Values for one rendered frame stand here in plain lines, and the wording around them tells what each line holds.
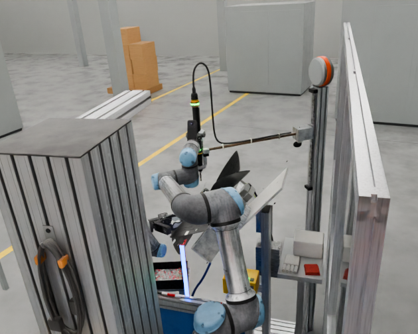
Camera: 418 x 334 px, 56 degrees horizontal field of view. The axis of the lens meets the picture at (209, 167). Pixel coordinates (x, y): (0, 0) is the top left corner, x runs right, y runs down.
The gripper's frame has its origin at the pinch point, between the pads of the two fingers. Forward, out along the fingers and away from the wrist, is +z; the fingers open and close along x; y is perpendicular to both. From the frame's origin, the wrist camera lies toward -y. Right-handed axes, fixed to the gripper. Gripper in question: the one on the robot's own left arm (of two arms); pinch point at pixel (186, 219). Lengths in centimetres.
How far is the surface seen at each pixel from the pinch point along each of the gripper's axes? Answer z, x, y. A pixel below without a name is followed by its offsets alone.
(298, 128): 69, -41, -5
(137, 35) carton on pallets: 135, -117, 841
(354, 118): 10, -74, -124
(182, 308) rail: -12.6, 39.9, -20.8
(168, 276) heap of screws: -13.5, 33.3, 1.9
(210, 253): 10.6, 21.8, -5.2
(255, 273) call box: 20, 15, -43
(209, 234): 12.8, 12.9, -0.4
